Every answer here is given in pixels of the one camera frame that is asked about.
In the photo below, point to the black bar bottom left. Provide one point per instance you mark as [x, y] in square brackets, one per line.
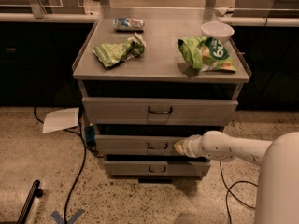
[35, 192]

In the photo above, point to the green chip bag right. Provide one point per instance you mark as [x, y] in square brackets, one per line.
[206, 54]

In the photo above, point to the white paper sheet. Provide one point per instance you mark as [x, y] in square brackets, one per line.
[61, 120]

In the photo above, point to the grey top drawer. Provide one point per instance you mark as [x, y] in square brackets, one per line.
[146, 111]

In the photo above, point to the grey bottom drawer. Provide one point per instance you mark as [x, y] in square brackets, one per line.
[157, 168]

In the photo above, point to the blue silver snack packet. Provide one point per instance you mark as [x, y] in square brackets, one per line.
[129, 24]

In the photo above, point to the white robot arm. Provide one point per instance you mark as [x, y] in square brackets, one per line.
[277, 200]

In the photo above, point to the blue power adapter box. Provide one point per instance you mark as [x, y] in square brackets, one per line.
[89, 136]

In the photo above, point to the grey drawer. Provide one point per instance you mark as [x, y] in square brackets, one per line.
[136, 145]
[146, 111]
[157, 168]

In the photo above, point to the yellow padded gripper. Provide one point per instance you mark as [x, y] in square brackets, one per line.
[191, 146]

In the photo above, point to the dark counter with white rail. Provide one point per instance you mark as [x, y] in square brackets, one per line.
[37, 64]

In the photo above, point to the white bowl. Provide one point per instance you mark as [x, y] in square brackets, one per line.
[218, 30]

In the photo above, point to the crumpled green chip bag left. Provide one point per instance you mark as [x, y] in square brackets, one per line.
[111, 55]

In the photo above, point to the grey metal drawer cabinet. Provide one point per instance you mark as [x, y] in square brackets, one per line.
[159, 73]

